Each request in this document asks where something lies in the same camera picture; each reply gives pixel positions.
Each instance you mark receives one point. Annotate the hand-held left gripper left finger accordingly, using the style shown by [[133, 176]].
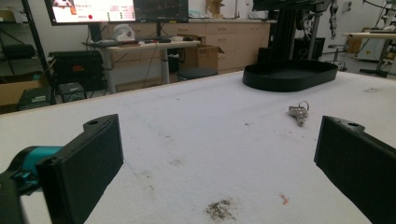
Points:
[[81, 174]]

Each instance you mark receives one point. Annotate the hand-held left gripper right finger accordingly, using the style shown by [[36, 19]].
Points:
[[361, 168]]

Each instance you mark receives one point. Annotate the black oval tray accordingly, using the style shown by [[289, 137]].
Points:
[[289, 76]]

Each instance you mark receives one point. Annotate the black equipment case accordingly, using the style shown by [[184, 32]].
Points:
[[77, 70]]

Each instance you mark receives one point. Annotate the flat cardboard box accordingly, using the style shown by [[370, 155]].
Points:
[[18, 90]]

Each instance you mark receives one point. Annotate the metal stool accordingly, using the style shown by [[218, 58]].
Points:
[[337, 56]]

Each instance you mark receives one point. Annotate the wooden table with black legs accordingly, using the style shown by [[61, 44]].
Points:
[[376, 46]]

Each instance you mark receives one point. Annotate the black tripod pole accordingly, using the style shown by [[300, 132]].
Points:
[[36, 46]]

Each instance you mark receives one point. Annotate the wooden desk with white legs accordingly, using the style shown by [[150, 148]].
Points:
[[146, 49]]

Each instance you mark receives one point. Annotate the white helmet-shaped device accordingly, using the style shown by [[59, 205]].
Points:
[[124, 32]]

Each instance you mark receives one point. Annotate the black keyboard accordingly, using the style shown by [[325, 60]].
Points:
[[154, 39]]

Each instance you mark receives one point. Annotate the round black stool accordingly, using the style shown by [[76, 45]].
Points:
[[196, 73]]

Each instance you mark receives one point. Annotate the black metal stand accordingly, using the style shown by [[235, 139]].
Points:
[[288, 31]]

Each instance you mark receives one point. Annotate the monitor with bright screen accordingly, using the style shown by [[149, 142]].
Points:
[[90, 11]]

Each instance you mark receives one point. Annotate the open cardboard box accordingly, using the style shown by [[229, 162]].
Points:
[[204, 56]]

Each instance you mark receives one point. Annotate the wooden cabinet row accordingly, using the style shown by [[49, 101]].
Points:
[[236, 40]]

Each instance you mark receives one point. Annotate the monitor with dark screen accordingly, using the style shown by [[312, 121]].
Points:
[[162, 10]]

